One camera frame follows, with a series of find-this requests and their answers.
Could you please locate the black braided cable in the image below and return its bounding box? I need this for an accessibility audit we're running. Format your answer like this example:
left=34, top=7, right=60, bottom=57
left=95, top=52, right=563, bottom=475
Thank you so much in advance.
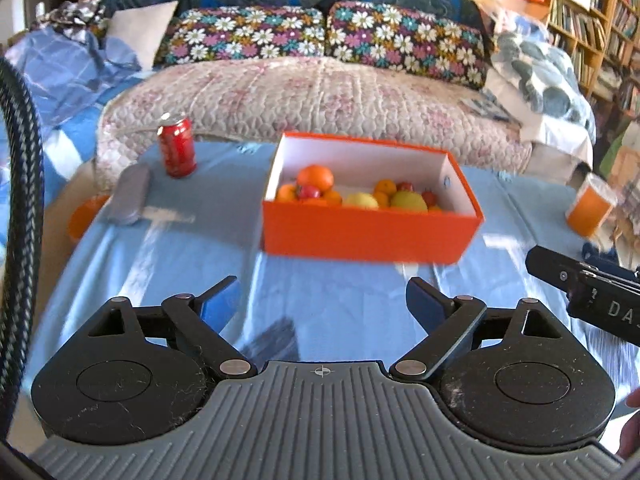
left=0, top=57, right=48, bottom=441

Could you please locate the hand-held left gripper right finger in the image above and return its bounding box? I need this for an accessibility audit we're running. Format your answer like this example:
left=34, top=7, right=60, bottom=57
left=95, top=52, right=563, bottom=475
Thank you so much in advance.
left=390, top=276, right=568, bottom=381

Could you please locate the white pillow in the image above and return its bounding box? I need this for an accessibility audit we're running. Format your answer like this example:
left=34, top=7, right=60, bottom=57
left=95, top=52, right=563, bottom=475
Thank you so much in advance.
left=106, top=0, right=179, bottom=71

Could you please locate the yellow pear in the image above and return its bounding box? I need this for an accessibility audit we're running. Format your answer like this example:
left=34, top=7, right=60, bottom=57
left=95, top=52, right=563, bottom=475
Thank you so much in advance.
left=344, top=192, right=379, bottom=210

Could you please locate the silver patterned cloth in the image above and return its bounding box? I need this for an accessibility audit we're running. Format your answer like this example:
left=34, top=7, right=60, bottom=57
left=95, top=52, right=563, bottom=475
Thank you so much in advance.
left=32, top=0, right=108, bottom=41

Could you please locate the blue checked bedding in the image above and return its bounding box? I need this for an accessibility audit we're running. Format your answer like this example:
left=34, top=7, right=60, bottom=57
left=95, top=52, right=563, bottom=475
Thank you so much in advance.
left=2, top=27, right=143, bottom=183

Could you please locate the dark blue object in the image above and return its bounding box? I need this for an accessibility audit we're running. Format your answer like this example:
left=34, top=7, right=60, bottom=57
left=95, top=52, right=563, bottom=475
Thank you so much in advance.
left=582, top=242, right=623, bottom=266

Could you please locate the pink quilted blanket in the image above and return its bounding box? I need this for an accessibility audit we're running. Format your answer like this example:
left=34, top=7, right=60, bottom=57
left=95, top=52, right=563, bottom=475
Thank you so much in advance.
left=95, top=56, right=533, bottom=193

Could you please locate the grey glasses case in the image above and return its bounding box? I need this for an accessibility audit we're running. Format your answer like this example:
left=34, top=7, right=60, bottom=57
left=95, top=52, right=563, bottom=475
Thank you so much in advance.
left=105, top=165, right=150, bottom=225

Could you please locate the blue tablecloth with star print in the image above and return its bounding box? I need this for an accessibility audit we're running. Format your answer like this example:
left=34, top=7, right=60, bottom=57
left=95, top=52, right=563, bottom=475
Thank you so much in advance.
left=27, top=140, right=640, bottom=376

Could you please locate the orange bowl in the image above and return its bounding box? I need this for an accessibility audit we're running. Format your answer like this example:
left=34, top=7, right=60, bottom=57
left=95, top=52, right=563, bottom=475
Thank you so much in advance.
left=67, top=195, right=111, bottom=241

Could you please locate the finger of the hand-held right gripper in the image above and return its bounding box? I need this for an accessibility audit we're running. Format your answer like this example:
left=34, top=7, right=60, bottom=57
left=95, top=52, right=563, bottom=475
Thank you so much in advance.
left=526, top=246, right=586, bottom=291

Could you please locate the floral pillow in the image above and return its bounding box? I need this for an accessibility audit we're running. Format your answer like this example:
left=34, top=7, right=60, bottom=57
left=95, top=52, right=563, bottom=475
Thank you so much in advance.
left=327, top=1, right=488, bottom=91
left=154, top=6, right=328, bottom=67

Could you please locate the large yellow lemon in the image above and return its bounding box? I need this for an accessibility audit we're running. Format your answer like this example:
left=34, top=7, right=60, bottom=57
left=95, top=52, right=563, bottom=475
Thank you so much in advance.
left=390, top=191, right=429, bottom=212

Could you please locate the red soda can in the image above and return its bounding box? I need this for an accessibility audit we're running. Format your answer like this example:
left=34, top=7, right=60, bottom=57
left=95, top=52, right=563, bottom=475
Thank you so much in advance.
left=157, top=114, right=197, bottom=178

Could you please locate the large orange with stem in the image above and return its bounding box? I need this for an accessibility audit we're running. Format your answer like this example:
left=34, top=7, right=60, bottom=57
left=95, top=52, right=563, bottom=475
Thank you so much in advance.
left=297, top=165, right=335, bottom=192

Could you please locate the white duvet with blue spots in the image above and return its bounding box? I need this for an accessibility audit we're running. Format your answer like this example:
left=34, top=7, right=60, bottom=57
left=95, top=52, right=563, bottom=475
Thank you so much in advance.
left=482, top=15, right=598, bottom=171

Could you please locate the orange cardboard box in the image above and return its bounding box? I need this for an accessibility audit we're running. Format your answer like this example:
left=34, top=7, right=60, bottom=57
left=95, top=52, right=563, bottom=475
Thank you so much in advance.
left=261, top=131, right=485, bottom=266

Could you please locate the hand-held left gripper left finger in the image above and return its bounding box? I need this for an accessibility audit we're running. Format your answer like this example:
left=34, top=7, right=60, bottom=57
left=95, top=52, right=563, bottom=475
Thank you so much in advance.
left=87, top=276, right=258, bottom=380

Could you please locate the wooden bookshelf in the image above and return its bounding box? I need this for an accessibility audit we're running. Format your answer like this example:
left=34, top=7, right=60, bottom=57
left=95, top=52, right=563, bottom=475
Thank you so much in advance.
left=547, top=0, right=640, bottom=116

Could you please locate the orange cup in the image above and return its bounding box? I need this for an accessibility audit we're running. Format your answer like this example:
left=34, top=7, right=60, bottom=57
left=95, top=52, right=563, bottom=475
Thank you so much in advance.
left=565, top=172, right=618, bottom=238

